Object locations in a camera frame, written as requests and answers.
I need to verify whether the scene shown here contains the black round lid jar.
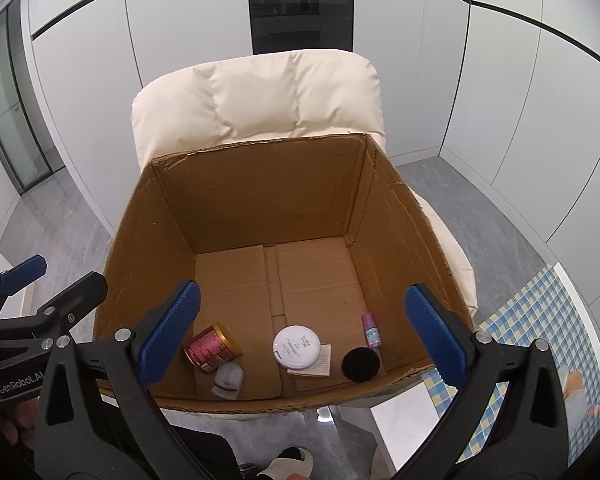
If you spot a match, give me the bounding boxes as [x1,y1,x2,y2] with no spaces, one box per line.
[341,347,380,382]

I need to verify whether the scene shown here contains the white sock with black stripes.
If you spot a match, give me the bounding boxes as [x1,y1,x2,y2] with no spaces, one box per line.
[211,361,245,401]

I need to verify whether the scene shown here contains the white round compact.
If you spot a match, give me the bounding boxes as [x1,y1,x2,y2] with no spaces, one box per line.
[272,325,322,370]

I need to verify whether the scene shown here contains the small purple pink tube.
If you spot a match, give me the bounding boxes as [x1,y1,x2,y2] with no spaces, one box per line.
[362,312,382,349]

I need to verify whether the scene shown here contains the brown cardboard box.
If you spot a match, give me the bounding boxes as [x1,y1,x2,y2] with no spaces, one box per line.
[94,134,471,414]

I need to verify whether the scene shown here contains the glass door with dark frame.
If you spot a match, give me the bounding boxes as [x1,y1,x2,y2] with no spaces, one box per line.
[0,0,64,194]

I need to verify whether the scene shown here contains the operator left hand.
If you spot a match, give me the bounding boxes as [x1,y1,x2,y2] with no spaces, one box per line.
[0,398,38,448]

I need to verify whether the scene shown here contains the cream padded armchair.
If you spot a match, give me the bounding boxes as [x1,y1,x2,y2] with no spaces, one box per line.
[131,49,477,324]

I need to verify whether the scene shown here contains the beige slipper foot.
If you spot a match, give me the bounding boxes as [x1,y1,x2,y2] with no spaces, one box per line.
[257,446,314,480]

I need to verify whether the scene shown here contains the blue yellow checkered tablecloth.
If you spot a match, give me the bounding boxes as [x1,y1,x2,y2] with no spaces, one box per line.
[401,266,600,479]

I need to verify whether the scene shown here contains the red gold tin can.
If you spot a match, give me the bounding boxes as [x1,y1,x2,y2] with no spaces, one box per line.
[184,323,242,374]

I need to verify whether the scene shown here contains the small white carton box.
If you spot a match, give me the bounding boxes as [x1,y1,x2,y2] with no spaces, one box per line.
[287,344,332,378]

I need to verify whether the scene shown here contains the black clothed operator legs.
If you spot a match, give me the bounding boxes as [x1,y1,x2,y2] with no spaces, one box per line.
[172,426,257,480]

